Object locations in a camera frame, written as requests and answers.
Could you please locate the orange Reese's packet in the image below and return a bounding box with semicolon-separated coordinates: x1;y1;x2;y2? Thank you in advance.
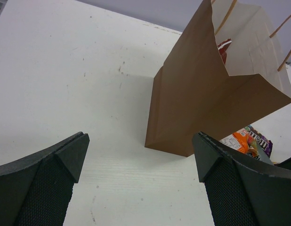
220;129;259;157

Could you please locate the red Doritos chip bag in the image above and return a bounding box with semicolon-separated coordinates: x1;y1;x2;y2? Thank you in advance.
218;39;232;64

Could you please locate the brown M&M's packet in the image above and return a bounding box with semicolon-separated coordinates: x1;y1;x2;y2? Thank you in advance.
245;125;273;165

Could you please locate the brown paper bag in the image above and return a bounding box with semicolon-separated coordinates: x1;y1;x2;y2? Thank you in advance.
145;0;291;157

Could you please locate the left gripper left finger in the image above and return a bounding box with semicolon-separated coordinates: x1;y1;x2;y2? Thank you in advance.
0;132;89;226

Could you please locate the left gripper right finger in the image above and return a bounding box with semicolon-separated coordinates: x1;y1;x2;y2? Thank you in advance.
192;132;291;226

